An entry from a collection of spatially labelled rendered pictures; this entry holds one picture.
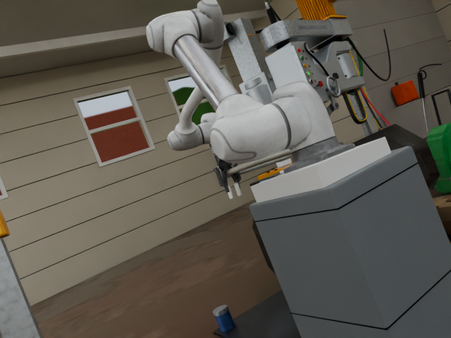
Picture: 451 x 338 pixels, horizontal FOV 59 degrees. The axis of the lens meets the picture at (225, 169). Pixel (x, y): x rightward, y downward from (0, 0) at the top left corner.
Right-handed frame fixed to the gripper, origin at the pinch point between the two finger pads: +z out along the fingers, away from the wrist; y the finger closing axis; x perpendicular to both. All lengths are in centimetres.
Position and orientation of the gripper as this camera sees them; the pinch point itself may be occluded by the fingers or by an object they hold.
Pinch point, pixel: (233, 191)
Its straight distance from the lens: 202.1
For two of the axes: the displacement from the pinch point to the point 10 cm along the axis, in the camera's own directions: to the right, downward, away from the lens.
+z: 3.1, 9.5, -0.4
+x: -4.8, 2.0, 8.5
